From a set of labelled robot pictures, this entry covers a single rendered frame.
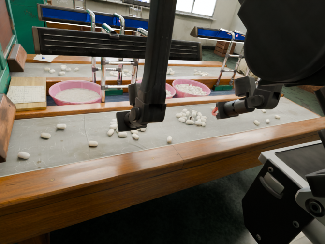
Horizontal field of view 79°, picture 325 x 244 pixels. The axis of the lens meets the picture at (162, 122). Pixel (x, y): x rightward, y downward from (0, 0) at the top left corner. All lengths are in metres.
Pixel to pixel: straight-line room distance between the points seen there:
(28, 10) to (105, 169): 2.99
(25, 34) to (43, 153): 2.84
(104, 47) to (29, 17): 2.76
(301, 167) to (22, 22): 3.41
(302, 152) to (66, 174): 0.60
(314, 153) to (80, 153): 0.67
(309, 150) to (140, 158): 0.48
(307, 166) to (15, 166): 0.76
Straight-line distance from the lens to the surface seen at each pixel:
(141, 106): 0.50
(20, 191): 0.65
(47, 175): 0.67
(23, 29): 3.50
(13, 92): 1.11
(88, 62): 1.59
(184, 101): 1.14
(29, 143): 0.83
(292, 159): 0.44
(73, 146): 0.79
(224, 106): 0.81
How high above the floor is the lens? 1.25
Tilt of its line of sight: 32 degrees down
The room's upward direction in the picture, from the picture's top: 12 degrees clockwise
